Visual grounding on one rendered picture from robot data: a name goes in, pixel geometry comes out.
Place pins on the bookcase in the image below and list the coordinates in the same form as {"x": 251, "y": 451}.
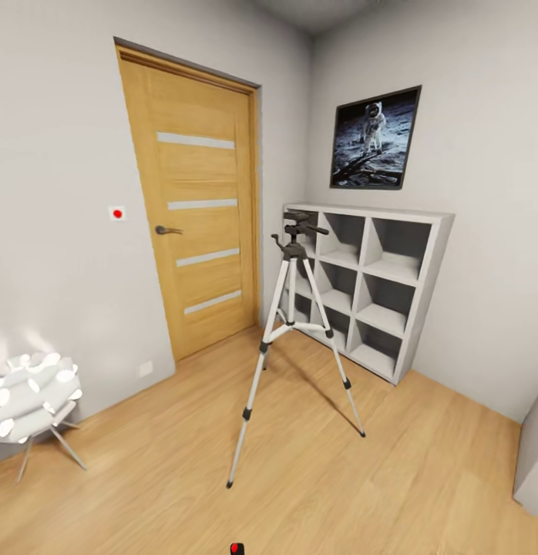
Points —
{"x": 361, "y": 307}

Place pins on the wall socket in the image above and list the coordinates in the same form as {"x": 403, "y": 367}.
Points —
{"x": 146, "y": 369}

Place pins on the electric switch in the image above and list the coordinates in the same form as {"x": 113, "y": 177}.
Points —
{"x": 117, "y": 213}

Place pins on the painting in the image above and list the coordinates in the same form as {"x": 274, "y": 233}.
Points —
{"x": 373, "y": 139}

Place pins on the door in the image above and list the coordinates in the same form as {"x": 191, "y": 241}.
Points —
{"x": 195, "y": 136}

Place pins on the camera tripod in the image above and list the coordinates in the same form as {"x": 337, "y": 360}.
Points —
{"x": 290, "y": 255}

